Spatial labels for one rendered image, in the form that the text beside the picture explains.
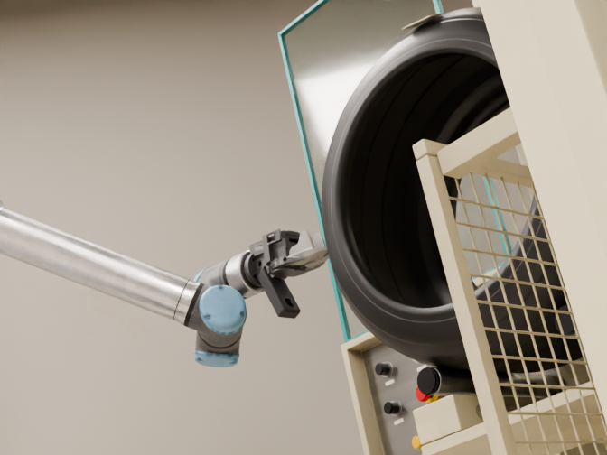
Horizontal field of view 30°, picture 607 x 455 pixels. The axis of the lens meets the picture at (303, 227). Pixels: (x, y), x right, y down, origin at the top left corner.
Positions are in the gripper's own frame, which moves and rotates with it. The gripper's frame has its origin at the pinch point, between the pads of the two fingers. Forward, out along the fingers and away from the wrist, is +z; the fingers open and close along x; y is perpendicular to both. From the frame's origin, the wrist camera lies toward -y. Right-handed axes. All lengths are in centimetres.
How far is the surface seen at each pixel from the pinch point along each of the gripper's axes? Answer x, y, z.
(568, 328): -8, -28, 55
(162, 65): 140, 169, -225
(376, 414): 61, -21, -49
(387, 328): -12.0, -20.9, 23.6
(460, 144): -57, -16, 77
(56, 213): 96, 100, -250
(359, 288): -12.5, -13.0, 18.8
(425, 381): -8.5, -30.3, 27.0
